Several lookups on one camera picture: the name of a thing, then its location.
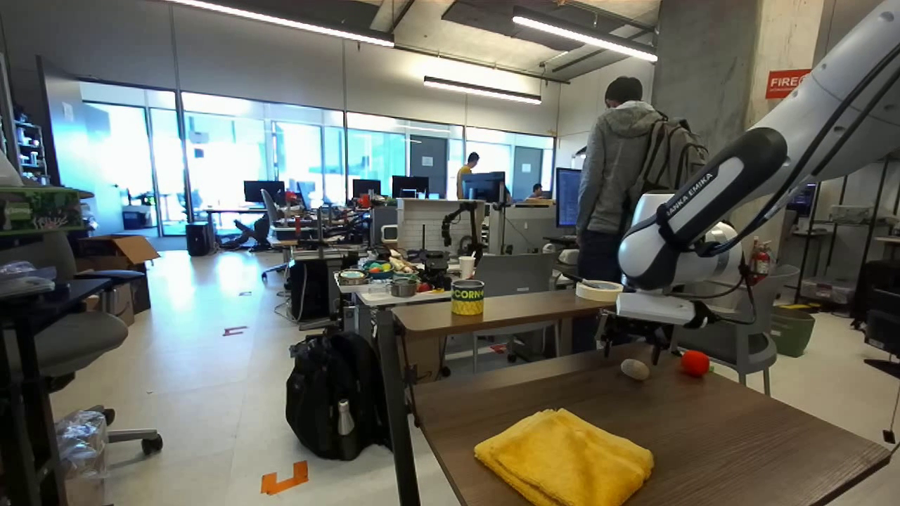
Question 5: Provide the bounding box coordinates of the cardboard box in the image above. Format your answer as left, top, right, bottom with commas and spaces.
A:
77, 236, 158, 311

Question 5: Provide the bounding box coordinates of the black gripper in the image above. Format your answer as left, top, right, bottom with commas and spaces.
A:
599, 316, 674, 365

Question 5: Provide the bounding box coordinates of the grey backpack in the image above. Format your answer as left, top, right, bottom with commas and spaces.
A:
636, 115, 708, 193

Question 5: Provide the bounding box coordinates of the black metal shelf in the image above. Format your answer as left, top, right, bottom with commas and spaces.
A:
794, 161, 897, 317

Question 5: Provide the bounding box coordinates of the white tape roll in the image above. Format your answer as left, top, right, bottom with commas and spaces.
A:
577, 279, 622, 304

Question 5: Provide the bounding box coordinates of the beige potato toy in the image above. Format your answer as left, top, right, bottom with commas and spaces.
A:
618, 361, 649, 383

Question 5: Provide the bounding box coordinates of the red tomato toy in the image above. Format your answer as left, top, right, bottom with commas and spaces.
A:
680, 348, 708, 379

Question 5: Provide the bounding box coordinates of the green bin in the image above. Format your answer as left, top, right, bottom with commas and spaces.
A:
770, 304, 816, 358

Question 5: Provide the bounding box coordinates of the black backpack on floor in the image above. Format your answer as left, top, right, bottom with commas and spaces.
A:
285, 328, 388, 462

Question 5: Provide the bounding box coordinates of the yellow green jar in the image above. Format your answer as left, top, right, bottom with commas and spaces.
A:
451, 279, 485, 317

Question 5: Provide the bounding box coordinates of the black office chair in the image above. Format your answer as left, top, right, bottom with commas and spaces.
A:
0, 234, 139, 463

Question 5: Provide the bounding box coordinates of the yellow terry towel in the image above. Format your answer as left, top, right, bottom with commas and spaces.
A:
476, 407, 655, 506

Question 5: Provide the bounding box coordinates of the red wall sign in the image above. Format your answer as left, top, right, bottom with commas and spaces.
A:
764, 68, 807, 102

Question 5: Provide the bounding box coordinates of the person in grey hoodie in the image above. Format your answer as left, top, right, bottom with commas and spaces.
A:
577, 77, 662, 282

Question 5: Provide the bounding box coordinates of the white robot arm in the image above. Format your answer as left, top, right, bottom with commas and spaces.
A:
615, 0, 900, 334

